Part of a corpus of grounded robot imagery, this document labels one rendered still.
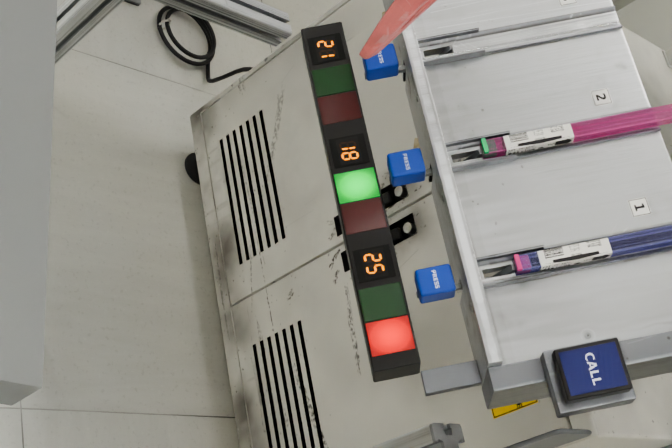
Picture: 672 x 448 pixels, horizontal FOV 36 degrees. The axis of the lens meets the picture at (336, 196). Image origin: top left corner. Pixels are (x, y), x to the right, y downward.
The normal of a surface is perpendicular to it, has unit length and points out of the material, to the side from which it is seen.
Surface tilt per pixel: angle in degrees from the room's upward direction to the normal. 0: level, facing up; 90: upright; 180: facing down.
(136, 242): 0
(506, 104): 48
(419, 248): 90
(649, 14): 90
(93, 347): 0
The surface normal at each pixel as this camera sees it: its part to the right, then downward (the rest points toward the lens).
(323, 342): -0.69, -0.18
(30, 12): 0.69, -0.42
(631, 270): -0.05, -0.42
